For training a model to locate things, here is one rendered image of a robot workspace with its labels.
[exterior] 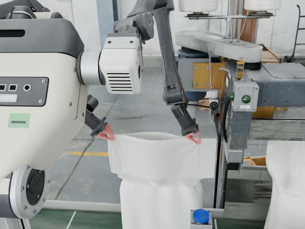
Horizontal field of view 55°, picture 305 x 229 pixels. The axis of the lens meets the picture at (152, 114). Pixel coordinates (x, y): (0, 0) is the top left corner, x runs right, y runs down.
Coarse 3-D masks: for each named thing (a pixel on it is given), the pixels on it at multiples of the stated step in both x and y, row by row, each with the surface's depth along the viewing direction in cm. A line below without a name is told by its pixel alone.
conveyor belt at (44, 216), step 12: (36, 216) 177; (48, 216) 177; (60, 216) 177; (72, 216) 176; (84, 216) 176; (96, 216) 176; (108, 216) 176; (120, 216) 175; (36, 228) 169; (48, 228) 168; (60, 228) 168; (72, 228) 168; (84, 228) 168; (96, 228) 167; (108, 228) 167; (120, 228) 167; (216, 228) 165; (228, 228) 165; (240, 228) 164; (252, 228) 164
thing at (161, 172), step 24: (120, 144) 134; (144, 144) 128; (168, 144) 127; (192, 144) 129; (216, 144) 127; (120, 168) 139; (144, 168) 133; (168, 168) 132; (192, 168) 134; (120, 192) 138; (144, 192) 134; (168, 192) 131; (192, 192) 131; (144, 216) 138; (168, 216) 136
